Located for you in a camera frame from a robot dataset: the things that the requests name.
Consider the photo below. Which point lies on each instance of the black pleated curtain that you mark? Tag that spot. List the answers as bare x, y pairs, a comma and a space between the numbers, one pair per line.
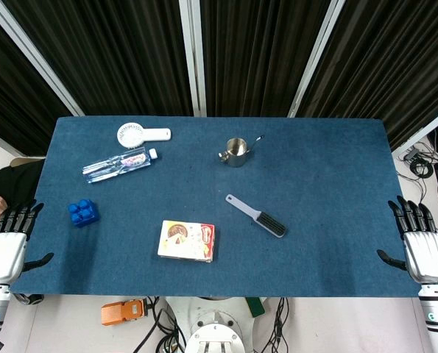
259, 55
388, 62
104, 55
12, 95

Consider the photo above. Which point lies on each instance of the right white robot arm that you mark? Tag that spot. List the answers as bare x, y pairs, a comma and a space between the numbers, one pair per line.
437, 312

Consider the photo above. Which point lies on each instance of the white handheld fan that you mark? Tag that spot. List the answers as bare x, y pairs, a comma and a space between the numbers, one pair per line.
130, 134

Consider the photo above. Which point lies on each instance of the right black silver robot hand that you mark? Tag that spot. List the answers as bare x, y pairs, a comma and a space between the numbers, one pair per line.
426, 253

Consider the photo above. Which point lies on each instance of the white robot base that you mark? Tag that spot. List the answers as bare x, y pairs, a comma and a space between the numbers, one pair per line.
215, 327

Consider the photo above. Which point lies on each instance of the clear plastic water bottle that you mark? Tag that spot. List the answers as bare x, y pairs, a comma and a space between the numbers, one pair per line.
112, 165

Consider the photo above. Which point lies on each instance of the blue felt table cloth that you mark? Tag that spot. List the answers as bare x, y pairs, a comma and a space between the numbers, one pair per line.
314, 220

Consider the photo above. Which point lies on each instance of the grey brush with black bristles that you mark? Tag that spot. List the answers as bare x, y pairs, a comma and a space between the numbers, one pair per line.
266, 220

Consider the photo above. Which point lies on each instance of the blue toy building block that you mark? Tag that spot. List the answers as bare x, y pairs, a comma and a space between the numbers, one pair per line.
83, 213

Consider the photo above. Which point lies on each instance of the stainless steel cup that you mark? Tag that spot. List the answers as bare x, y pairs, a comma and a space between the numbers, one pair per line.
236, 156

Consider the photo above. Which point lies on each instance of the seated person in black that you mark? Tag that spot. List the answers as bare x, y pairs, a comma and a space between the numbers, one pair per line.
9, 184

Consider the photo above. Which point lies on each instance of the dark green flat object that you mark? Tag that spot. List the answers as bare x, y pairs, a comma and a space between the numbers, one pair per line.
256, 308

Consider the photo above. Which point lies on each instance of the white aluminium frame post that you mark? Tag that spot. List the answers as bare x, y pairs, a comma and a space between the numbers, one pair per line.
193, 55
38, 62
424, 130
314, 62

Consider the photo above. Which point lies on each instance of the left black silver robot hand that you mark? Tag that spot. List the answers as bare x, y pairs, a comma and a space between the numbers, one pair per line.
5, 253

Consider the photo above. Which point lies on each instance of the snack box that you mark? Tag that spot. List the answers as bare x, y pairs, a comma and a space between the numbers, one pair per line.
185, 240

